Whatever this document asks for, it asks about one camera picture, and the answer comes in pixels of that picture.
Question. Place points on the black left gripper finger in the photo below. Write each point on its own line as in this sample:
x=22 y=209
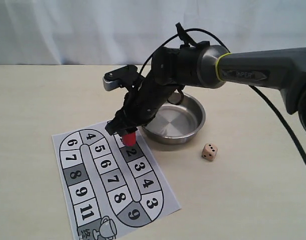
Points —
x=126 y=131

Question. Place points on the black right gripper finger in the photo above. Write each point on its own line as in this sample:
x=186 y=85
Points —
x=113 y=126

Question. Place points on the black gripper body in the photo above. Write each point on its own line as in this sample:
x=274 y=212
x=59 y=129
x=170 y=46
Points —
x=140 y=107

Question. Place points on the red cylinder game piece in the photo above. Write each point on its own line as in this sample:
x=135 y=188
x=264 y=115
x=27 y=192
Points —
x=129 y=139

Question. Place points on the wooden die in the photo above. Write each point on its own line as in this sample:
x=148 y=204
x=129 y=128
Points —
x=209 y=152

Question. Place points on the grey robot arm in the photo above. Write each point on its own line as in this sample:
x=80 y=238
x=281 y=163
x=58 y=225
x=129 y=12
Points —
x=206 y=66

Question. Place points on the stainless steel bowl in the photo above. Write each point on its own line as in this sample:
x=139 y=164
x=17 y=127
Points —
x=176 y=124

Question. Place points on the paper game board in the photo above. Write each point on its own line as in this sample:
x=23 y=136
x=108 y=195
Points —
x=110 y=189

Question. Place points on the white curtain backdrop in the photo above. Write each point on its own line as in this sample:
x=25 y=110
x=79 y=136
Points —
x=113 y=32

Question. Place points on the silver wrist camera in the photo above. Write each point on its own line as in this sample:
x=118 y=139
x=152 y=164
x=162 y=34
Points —
x=123 y=77

